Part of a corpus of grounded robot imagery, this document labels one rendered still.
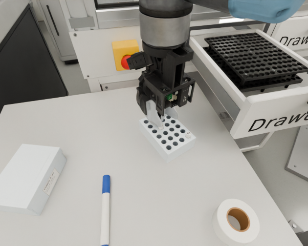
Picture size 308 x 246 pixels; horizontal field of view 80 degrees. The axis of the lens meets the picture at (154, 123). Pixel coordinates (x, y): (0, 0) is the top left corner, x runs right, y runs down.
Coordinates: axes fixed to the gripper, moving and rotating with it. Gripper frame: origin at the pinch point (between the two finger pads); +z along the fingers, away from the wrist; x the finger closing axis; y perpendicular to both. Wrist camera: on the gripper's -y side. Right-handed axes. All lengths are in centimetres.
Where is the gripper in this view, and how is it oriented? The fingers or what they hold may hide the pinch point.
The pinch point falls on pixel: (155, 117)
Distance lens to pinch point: 45.4
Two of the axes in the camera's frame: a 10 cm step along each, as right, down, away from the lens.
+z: 0.0, 6.7, 7.4
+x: 8.3, -4.2, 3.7
